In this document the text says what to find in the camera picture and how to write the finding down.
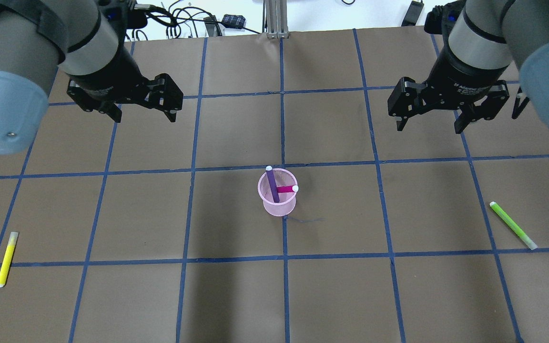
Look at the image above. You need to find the pink mesh cup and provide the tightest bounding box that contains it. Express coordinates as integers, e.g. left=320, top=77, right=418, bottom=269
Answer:
left=257, top=165, right=299, bottom=217

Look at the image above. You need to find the aluminium frame post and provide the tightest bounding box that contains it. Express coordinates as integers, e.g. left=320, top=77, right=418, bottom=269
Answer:
left=262, top=0, right=289, bottom=39

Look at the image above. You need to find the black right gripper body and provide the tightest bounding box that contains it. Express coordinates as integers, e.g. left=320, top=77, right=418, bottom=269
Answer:
left=425, top=45, right=506, bottom=107

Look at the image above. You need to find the pink marker pen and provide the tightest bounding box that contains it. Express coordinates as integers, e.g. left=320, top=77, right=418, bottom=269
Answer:
left=276, top=185, right=299, bottom=193

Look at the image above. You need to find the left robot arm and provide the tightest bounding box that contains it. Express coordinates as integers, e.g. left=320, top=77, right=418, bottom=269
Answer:
left=0, top=0, right=183, bottom=155

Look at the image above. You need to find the purple marker pen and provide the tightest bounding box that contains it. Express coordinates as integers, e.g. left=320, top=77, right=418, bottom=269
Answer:
left=265, top=165, right=280, bottom=203

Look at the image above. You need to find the yellow marker pen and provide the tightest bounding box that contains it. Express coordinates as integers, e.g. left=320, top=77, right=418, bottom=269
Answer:
left=0, top=232, right=19, bottom=288

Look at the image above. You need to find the black power adapter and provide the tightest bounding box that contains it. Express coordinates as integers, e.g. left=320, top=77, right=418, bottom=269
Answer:
left=401, top=0, right=424, bottom=27

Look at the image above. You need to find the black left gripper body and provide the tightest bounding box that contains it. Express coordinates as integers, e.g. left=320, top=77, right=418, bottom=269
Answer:
left=67, top=45, right=158, bottom=107

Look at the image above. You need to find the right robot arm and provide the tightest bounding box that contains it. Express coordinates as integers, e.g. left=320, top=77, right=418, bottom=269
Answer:
left=387, top=0, right=549, bottom=134

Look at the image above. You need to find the green marker pen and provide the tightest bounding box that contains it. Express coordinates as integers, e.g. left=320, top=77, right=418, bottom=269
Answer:
left=489, top=202, right=538, bottom=251

